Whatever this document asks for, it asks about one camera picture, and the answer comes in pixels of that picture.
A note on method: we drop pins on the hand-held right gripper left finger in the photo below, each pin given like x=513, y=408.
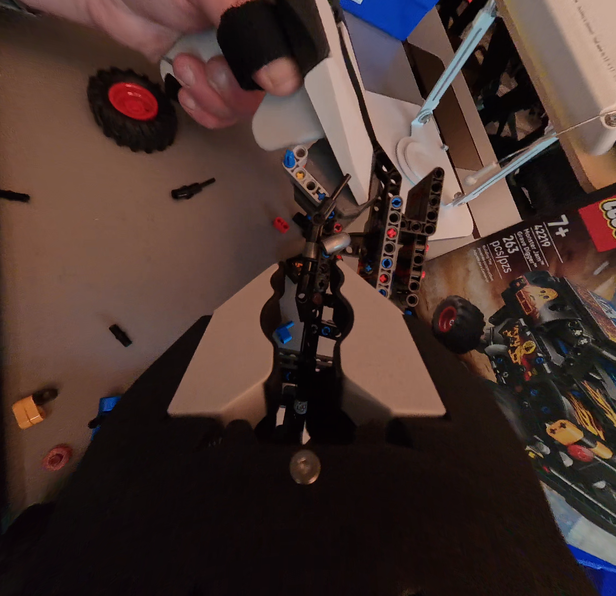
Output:
x=221, y=365

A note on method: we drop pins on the grey desk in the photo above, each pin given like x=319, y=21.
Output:
x=96, y=269

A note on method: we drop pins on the black pin with shaft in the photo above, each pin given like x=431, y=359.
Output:
x=190, y=189

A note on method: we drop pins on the blue body panel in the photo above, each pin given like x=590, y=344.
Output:
x=108, y=406

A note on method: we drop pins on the person's left hand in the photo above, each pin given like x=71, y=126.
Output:
x=120, y=9

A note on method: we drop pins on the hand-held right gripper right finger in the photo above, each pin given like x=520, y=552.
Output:
x=394, y=365

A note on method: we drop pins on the pale beam with blue pins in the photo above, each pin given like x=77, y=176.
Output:
x=301, y=175

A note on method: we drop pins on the white document stand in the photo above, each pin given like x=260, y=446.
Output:
x=544, y=38

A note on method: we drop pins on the orange block with black pin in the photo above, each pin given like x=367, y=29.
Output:
x=29, y=411

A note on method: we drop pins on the long black pin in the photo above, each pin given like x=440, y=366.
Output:
x=14, y=195

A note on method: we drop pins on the blue storage bin with tag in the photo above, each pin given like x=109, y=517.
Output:
x=394, y=9

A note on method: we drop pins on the black wheel with red hub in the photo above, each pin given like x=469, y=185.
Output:
x=132, y=107

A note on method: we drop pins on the toy truck chassis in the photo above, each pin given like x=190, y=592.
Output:
x=392, y=230

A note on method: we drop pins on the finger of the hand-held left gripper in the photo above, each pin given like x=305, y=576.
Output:
x=337, y=115

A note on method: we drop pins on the toy truck set box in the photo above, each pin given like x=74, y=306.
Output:
x=529, y=269

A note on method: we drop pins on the red round piece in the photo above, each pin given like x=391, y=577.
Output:
x=57, y=457

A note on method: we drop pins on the printed instruction sheet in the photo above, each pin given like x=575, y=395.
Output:
x=592, y=18

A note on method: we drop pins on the red connector piece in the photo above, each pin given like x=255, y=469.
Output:
x=281, y=224

